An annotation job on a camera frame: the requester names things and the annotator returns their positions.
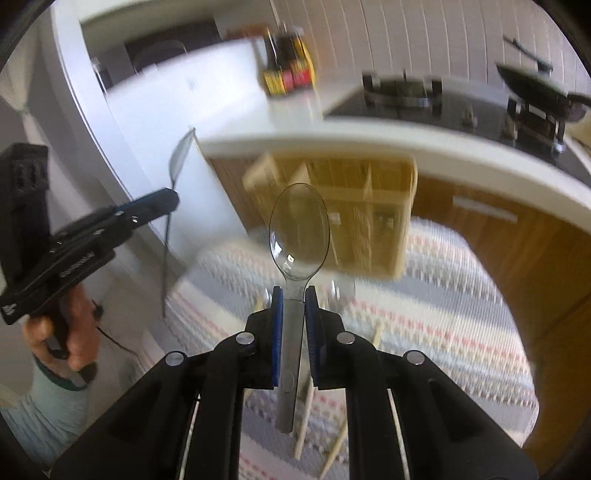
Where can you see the striped woven mat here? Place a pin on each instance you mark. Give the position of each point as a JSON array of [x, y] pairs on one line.
[[438, 323]]

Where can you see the beige plastic utensil basket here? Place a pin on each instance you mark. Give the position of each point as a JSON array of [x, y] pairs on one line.
[[369, 207]]

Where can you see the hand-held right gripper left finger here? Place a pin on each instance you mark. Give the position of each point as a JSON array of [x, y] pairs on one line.
[[277, 332]]

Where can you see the black wok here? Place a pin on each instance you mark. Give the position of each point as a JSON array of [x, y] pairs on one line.
[[535, 87]]

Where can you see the black spatula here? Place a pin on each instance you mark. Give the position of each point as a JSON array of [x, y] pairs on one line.
[[526, 51]]

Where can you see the person's left forearm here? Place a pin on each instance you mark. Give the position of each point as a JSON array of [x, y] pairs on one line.
[[46, 415]]

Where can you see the black gas stove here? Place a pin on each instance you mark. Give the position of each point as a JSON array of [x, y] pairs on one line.
[[461, 115]]

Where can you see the person's left hand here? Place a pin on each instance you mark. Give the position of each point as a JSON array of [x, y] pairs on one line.
[[81, 332]]

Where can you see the yellow oil bottle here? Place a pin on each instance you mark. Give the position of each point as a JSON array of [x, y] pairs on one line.
[[307, 62]]

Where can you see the dark soy sauce bottle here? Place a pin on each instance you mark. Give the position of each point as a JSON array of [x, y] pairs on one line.
[[273, 69]]

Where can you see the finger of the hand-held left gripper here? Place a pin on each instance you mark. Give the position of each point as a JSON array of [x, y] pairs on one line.
[[152, 203], [147, 224]]

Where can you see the wooden chopstick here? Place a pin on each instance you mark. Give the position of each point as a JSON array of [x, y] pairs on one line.
[[334, 452], [304, 424]]

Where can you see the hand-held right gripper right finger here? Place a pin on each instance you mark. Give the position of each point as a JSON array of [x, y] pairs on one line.
[[311, 332]]

